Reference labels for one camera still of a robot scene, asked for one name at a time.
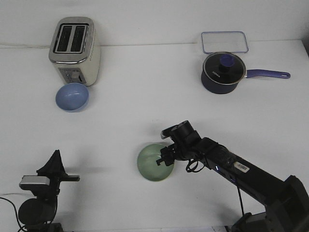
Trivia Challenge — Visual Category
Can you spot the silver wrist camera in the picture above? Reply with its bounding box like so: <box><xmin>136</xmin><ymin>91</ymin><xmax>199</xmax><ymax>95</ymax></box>
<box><xmin>19</xmin><ymin>175</ymin><xmax>50</xmax><ymax>190</ymax></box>
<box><xmin>160</xmin><ymin>125</ymin><xmax>179</xmax><ymax>140</ymax></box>

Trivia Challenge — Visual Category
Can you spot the glass lid with blue knob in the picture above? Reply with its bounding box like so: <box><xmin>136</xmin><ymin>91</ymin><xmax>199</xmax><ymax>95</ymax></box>
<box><xmin>203</xmin><ymin>52</ymin><xmax>246</xmax><ymax>85</ymax></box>

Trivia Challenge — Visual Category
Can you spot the silver two-slot toaster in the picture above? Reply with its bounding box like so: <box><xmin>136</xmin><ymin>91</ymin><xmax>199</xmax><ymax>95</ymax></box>
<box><xmin>49</xmin><ymin>16</ymin><xmax>101</xmax><ymax>86</ymax></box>

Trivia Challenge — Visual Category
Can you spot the green bowl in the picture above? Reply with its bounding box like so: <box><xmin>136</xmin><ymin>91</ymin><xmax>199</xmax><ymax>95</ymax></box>
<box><xmin>137</xmin><ymin>144</ymin><xmax>174</xmax><ymax>182</ymax></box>

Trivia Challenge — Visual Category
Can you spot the blue bowl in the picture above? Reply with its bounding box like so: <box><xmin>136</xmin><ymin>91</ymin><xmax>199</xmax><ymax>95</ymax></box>
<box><xmin>55</xmin><ymin>83</ymin><xmax>90</xmax><ymax>113</ymax></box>

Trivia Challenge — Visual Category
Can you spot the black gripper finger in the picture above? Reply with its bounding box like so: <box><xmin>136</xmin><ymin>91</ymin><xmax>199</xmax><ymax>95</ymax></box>
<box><xmin>37</xmin><ymin>150</ymin><xmax>65</xmax><ymax>172</ymax></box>
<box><xmin>156</xmin><ymin>145</ymin><xmax>175</xmax><ymax>166</ymax></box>

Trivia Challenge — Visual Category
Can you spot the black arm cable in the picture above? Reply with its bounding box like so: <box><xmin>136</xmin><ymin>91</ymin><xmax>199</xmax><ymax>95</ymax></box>
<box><xmin>0</xmin><ymin>197</ymin><xmax>26</xmax><ymax>232</ymax></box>
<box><xmin>185</xmin><ymin>158</ymin><xmax>246</xmax><ymax>216</ymax></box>

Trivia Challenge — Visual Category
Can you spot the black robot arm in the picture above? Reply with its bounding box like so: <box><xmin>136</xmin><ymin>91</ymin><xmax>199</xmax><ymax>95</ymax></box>
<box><xmin>156</xmin><ymin>120</ymin><xmax>309</xmax><ymax>232</ymax></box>
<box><xmin>17</xmin><ymin>150</ymin><xmax>80</xmax><ymax>232</ymax></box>

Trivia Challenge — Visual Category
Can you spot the clear container with blue rim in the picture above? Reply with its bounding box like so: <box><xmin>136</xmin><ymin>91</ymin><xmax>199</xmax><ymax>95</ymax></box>
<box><xmin>201</xmin><ymin>31</ymin><xmax>249</xmax><ymax>54</ymax></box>

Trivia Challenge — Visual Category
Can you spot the dark blue saucepan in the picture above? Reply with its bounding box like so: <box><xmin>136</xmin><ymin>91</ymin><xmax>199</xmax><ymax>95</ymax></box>
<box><xmin>201</xmin><ymin>69</ymin><xmax>291</xmax><ymax>94</ymax></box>

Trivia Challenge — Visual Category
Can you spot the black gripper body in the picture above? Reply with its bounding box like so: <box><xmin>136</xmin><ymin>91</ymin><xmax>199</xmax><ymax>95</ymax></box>
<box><xmin>31</xmin><ymin>171</ymin><xmax>80</xmax><ymax>200</ymax></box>
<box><xmin>170</xmin><ymin>120</ymin><xmax>201</xmax><ymax>161</ymax></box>

